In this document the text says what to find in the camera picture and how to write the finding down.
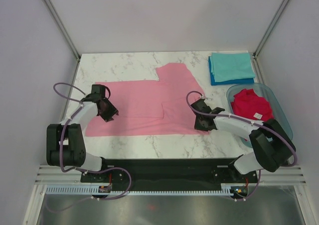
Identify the pink t shirt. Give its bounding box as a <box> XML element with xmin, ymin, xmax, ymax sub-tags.
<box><xmin>86</xmin><ymin>63</ymin><xmax>207</xmax><ymax>137</ymax></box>

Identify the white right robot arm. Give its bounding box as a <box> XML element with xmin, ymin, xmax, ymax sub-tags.
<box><xmin>189</xmin><ymin>99</ymin><xmax>298</xmax><ymax>182</ymax></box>

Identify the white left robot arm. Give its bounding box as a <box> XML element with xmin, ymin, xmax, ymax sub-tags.
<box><xmin>46</xmin><ymin>83</ymin><xmax>119</xmax><ymax>182</ymax></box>

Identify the red t shirt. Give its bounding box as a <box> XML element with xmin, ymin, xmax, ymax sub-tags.
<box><xmin>231</xmin><ymin>89</ymin><xmax>274</xmax><ymax>121</ymax></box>

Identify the folded teal t shirt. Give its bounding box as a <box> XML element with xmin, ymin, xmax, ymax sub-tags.
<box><xmin>208</xmin><ymin>52</ymin><xmax>256</xmax><ymax>82</ymax></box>

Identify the clear blue plastic bin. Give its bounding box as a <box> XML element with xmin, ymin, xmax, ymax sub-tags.
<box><xmin>226</xmin><ymin>83</ymin><xmax>294</xmax><ymax>148</ymax></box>

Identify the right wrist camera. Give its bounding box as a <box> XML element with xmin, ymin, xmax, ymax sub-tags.
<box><xmin>204</xmin><ymin>98</ymin><xmax>217</xmax><ymax>108</ymax></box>

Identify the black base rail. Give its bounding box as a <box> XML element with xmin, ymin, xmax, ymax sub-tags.
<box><xmin>81</xmin><ymin>158</ymin><xmax>257</xmax><ymax>190</ymax></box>

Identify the white slotted cable duct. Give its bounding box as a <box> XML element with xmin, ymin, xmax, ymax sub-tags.
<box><xmin>45</xmin><ymin>183</ymin><xmax>243</xmax><ymax>196</ymax></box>

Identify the left aluminium frame post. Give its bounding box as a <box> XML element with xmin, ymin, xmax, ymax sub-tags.
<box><xmin>34</xmin><ymin>0</ymin><xmax>82</xmax><ymax>61</ymax></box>

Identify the aluminium frame post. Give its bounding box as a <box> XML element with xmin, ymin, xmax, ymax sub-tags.
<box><xmin>34</xmin><ymin>0</ymin><xmax>82</xmax><ymax>61</ymax></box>
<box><xmin>253</xmin><ymin>0</ymin><xmax>299</xmax><ymax>59</ymax></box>

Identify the right aluminium frame post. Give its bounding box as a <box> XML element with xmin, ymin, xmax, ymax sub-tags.
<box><xmin>253</xmin><ymin>0</ymin><xmax>299</xmax><ymax>59</ymax></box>

